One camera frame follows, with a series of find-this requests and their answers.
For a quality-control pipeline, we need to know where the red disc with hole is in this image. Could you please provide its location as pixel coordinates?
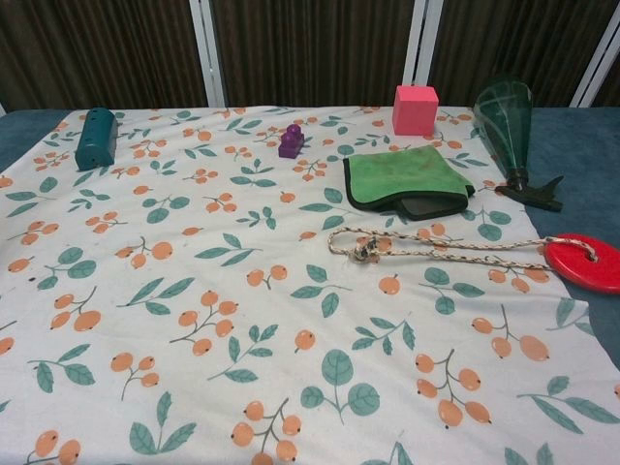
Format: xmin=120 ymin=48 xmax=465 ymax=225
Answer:
xmin=542 ymin=232 xmax=620 ymax=295

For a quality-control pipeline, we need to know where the purple toy car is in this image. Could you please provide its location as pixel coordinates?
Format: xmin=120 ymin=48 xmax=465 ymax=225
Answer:
xmin=278 ymin=123 xmax=306 ymax=160

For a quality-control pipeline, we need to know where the green microfibre cloth black trim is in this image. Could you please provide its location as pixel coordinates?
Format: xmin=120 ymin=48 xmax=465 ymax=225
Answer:
xmin=342 ymin=145 xmax=477 ymax=213

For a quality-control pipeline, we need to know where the floral print white tablecloth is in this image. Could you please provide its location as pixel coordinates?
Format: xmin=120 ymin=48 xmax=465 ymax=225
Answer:
xmin=0 ymin=104 xmax=620 ymax=465

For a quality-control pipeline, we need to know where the pink cube block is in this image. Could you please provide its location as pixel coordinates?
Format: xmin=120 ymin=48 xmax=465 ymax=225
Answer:
xmin=392 ymin=84 xmax=440 ymax=137

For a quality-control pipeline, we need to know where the brown slatted screen panel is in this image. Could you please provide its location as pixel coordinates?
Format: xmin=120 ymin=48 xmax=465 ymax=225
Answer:
xmin=0 ymin=0 xmax=208 ymax=110
xmin=210 ymin=0 xmax=419 ymax=108
xmin=429 ymin=0 xmax=620 ymax=106

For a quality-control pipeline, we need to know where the green glass spray bottle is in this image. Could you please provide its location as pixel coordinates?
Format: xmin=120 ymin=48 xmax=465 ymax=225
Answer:
xmin=473 ymin=75 xmax=566 ymax=213

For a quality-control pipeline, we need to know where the teal half-cylinder block with holes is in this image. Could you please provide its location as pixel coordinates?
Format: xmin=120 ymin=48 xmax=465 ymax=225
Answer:
xmin=75 ymin=107 xmax=120 ymax=171

